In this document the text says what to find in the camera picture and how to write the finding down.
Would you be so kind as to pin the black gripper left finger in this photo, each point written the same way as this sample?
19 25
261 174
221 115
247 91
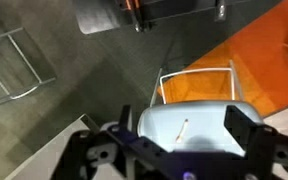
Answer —
139 148

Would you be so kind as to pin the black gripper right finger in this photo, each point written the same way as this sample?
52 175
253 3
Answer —
256 139

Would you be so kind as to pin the light blue chair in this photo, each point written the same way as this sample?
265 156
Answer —
161 122

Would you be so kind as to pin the grey bar stool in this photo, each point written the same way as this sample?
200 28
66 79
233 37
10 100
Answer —
23 67

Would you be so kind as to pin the black scooter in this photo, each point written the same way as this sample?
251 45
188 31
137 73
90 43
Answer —
144 12

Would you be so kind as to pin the orange floor mat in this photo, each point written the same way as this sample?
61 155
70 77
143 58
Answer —
259 52

